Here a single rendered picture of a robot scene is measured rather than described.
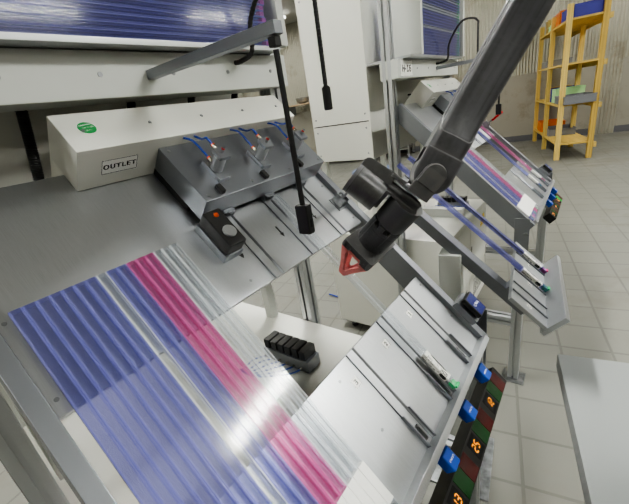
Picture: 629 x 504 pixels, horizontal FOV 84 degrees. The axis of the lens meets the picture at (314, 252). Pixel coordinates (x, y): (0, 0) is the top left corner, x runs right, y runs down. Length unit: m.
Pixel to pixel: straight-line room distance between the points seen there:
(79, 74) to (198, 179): 0.22
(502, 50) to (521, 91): 8.32
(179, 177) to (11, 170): 0.29
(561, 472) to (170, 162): 1.51
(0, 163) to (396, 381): 0.77
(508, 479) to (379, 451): 0.99
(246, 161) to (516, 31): 0.47
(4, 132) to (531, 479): 1.68
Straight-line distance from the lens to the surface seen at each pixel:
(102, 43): 0.68
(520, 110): 8.95
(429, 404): 0.70
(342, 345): 1.03
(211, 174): 0.66
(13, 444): 0.78
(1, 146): 0.81
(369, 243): 0.61
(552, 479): 1.60
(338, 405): 0.58
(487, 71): 0.60
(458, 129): 0.58
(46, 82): 0.67
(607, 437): 0.92
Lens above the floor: 1.24
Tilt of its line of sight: 21 degrees down
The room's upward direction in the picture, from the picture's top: 10 degrees counter-clockwise
